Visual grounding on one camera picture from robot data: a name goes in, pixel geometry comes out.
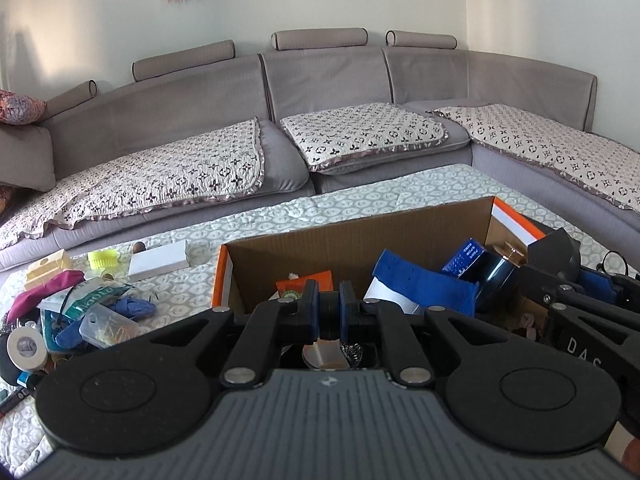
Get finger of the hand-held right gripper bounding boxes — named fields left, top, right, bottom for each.
left=519, top=264, right=640, bottom=336
left=577, top=260, right=640, bottom=311

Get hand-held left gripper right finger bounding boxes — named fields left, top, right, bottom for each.
left=338, top=281, right=523, bottom=388

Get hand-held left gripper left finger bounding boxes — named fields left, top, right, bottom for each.
left=134, top=279, right=321, bottom=388

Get black plastic piece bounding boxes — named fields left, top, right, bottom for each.
left=526, top=227, right=582, bottom=281

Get orange cardboard box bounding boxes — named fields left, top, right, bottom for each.
left=211, top=196, right=553, bottom=361

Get blue cloth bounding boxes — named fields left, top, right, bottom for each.
left=371, top=248, right=482, bottom=317

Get black eyeglasses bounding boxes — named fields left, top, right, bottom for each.
left=596, top=249, right=640, bottom=281

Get orange and green packet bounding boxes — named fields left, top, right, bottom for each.
left=276, top=270, right=335, bottom=303

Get black and pink scrunchie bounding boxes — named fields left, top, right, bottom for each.
left=514, top=310, right=548, bottom=343

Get dark blue round container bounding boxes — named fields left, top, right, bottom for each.
left=474, top=251, right=520, bottom=312

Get silver metal lid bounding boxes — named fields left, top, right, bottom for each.
left=301, top=340, right=362, bottom=372

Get blue patterned box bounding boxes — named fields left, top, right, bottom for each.
left=441, top=238, right=487, bottom=277

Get clear plastic cup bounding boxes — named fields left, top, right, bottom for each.
left=187, top=240, right=212, bottom=266

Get patterned quilted sofa cover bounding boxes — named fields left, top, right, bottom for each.
left=0, top=116, right=266, bottom=252
left=426, top=104, right=640, bottom=211
left=279, top=102, right=449, bottom=174

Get white flat box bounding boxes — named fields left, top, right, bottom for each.
left=127, top=239, right=192, bottom=282

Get blue rubber gloves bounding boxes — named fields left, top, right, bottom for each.
left=52, top=294, right=157, bottom=352

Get clear plastic clip box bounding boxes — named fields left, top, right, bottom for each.
left=79, top=304, right=145, bottom=350

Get yellow green brush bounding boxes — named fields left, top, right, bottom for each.
left=86, top=249, right=122, bottom=272

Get grey fabric sofa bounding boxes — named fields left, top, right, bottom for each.
left=0, top=29, right=640, bottom=273

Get cream plastic block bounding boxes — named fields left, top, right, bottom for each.
left=24, top=249, right=74, bottom=292

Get grey bolster headrest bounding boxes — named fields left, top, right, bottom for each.
left=131, top=40, right=237, bottom=82
left=385, top=30, right=458, bottom=50
left=39, top=79, right=99, bottom=120
left=271, top=27, right=371, bottom=52

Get maroon cloth pouch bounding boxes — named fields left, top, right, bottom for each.
left=6, top=269, right=87, bottom=317

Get blue and white tube box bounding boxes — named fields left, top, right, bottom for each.
left=15, top=370, right=47, bottom=392

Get red and black marker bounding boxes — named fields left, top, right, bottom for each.
left=0, top=387, right=28, bottom=417

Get grey cushion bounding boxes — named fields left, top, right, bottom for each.
left=0, top=122, right=57, bottom=193

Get pink floral pillow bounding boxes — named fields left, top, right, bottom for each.
left=0, top=89, right=47, bottom=126

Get wide white tape ring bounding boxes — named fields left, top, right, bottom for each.
left=6, top=326, right=50, bottom=375

